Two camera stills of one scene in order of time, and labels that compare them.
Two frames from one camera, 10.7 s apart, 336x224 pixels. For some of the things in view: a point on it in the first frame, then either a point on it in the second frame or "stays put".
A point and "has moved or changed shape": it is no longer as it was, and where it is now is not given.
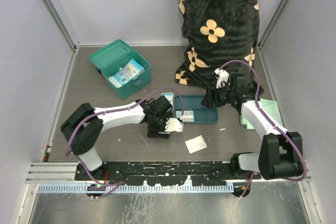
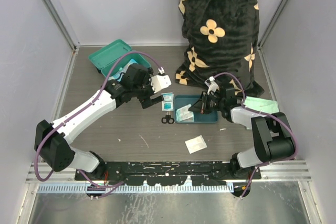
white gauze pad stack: (188, 116) has moved or changed shape
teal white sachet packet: (169, 97) stays put
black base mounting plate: (160, 173) stays put
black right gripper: (212, 96) → (203, 102)
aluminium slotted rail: (60, 177) stays put
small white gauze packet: (195, 144) stays put
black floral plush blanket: (219, 14) stays put
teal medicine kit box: (108, 59) stays put
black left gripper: (153, 132) → (149, 74)
